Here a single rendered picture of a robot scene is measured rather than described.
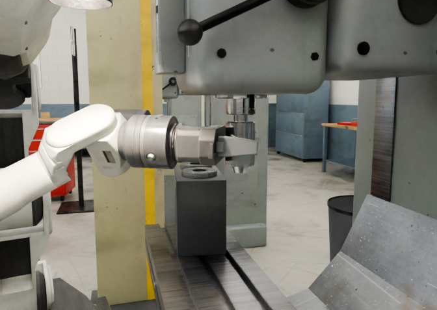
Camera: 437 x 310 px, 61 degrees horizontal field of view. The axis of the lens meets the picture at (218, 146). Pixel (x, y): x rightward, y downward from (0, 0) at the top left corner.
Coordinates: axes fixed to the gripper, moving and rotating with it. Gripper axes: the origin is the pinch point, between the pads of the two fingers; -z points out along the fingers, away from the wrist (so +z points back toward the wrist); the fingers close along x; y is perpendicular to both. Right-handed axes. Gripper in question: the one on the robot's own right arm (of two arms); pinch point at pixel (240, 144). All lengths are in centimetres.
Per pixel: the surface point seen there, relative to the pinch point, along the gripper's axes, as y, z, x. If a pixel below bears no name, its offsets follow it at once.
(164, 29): -16.7, 10.2, -6.9
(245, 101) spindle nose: -6.9, -0.9, -2.2
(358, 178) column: 11.2, -25.2, 33.8
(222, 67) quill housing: -11.1, 1.2, -11.5
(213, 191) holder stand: 14.6, 8.9, 26.7
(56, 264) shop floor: 125, 165, 198
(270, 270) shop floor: 123, -3, 217
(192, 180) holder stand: 12.1, 13.7, 25.4
